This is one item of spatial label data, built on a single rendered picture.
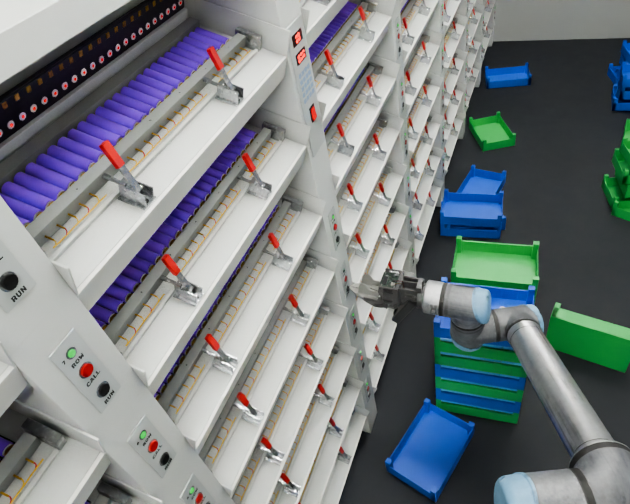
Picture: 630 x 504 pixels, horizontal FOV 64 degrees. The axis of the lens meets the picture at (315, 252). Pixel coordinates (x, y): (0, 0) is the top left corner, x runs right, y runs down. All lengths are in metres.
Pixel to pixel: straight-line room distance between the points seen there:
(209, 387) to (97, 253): 0.39
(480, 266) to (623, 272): 0.85
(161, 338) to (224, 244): 0.20
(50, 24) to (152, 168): 0.24
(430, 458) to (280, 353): 1.01
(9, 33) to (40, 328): 0.29
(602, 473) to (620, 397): 1.25
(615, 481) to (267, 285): 0.71
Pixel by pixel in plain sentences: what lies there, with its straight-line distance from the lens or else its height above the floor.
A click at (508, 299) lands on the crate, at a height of 0.48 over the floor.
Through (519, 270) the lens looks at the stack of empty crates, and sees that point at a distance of 2.06.
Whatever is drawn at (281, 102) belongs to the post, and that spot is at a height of 1.42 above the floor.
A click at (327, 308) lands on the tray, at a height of 0.77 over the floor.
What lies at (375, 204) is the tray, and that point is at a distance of 1.81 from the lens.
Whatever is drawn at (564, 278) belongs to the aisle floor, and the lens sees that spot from 2.62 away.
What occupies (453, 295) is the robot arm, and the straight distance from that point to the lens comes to 1.35.
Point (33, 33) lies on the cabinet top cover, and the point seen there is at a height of 1.76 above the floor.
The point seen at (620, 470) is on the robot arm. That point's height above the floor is 0.95.
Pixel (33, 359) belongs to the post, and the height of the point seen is 1.50.
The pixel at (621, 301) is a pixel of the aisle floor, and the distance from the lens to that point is 2.59.
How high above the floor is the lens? 1.89
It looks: 43 degrees down
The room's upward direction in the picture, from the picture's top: 14 degrees counter-clockwise
